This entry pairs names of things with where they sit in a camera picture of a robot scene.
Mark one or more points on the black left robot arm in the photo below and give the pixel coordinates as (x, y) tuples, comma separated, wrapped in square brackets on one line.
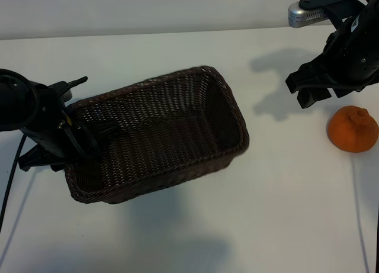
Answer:
[(13, 101)]

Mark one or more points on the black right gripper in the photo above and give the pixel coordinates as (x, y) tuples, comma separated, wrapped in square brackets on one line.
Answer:
[(352, 58)]

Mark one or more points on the dark brown wicker basket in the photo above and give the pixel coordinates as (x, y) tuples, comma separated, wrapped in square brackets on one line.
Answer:
[(165, 128)]

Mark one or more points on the orange fruit with knobby stem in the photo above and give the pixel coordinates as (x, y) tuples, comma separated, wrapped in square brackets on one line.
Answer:
[(350, 134)]

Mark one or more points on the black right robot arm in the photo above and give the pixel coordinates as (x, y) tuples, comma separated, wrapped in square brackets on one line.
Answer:
[(373, 0)]

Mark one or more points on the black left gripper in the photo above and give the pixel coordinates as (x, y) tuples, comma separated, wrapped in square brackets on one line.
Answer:
[(47, 122)]

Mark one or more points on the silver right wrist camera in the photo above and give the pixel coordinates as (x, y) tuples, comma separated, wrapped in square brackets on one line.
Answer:
[(305, 14)]

